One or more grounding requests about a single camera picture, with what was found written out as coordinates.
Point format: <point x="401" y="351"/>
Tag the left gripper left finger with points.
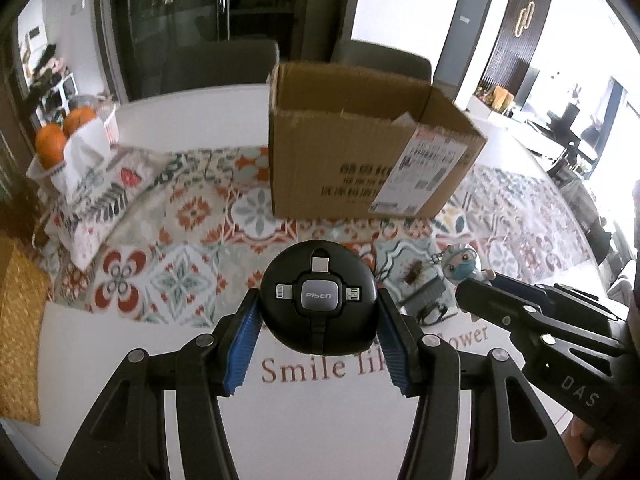
<point x="123" y="436"/>

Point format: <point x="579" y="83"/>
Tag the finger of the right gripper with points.
<point x="519" y="317"/>
<point x="562" y="302"/>

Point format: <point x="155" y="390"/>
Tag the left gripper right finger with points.
<point x="511" y="435"/>

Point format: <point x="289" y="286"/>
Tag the small nurse figurine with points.
<point x="459" y="263"/>

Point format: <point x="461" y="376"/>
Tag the black round Pisen charger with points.
<point x="319" y="297"/>

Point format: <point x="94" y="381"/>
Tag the white rectangular device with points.
<point x="405" y="120"/>

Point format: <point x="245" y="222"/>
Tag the person right hand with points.
<point x="594" y="456"/>

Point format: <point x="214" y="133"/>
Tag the white tv console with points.
<point x="497" y="106"/>

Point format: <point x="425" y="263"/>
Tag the yellow woven placemat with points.
<point x="24" y="291"/>

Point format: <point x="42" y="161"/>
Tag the patterned tile table runner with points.
<point x="204" y="232"/>

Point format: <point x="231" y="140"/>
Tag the floral tissue box cover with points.
<point x="82" y="222"/>

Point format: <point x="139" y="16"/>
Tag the brown cardboard box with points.
<point x="334" y="152"/>

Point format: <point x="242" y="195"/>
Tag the white fruit basket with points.
<point x="87" y="149"/>

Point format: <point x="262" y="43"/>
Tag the right dark dining chair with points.
<point x="348" y="52"/>

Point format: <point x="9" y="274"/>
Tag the dark dining chair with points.
<point x="219" y="63"/>
<point x="348" y="52"/>

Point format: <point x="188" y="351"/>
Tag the orange fruit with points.
<point x="77" y="118"/>
<point x="50" y="143"/>

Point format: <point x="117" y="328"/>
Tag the white shoe shelf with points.
<point x="45" y="75"/>

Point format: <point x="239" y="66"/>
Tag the black glass cabinet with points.
<point x="137" y="37"/>

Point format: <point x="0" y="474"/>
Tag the left dark dining chair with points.
<point x="219" y="63"/>

